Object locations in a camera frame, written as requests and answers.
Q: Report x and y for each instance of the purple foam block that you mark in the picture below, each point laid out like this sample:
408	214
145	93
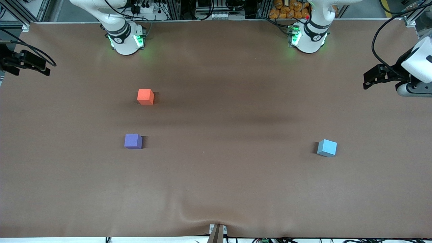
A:
132	141

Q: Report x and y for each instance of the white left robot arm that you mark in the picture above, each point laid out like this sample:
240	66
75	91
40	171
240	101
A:
308	42

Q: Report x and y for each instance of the brown table mat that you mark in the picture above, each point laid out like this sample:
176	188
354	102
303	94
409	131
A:
216	175

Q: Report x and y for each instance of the white power strip with plugs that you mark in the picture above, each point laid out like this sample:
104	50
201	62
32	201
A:
148	10

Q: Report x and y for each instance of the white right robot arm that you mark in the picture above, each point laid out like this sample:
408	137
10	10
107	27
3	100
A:
125	45

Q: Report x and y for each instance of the orange snack bag pile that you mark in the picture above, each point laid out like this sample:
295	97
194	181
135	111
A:
287	10

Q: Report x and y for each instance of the orange foam block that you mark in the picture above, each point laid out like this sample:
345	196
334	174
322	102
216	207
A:
145	96

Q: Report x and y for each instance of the white corner bracket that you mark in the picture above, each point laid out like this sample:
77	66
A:
25	27
410	22

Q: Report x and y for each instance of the light blue foam block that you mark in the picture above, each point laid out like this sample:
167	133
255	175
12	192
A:
326	148

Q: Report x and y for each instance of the aluminium frame rail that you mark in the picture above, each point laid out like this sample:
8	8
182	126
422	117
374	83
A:
20	13

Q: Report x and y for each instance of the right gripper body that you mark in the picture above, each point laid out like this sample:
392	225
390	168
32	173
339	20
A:
7	56

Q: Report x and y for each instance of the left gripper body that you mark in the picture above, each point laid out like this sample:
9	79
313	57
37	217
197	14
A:
398	70

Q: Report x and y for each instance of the white terminal strip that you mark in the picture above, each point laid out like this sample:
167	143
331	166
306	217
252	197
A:
224	15

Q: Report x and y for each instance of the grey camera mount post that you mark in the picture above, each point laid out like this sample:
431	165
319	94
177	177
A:
216	234

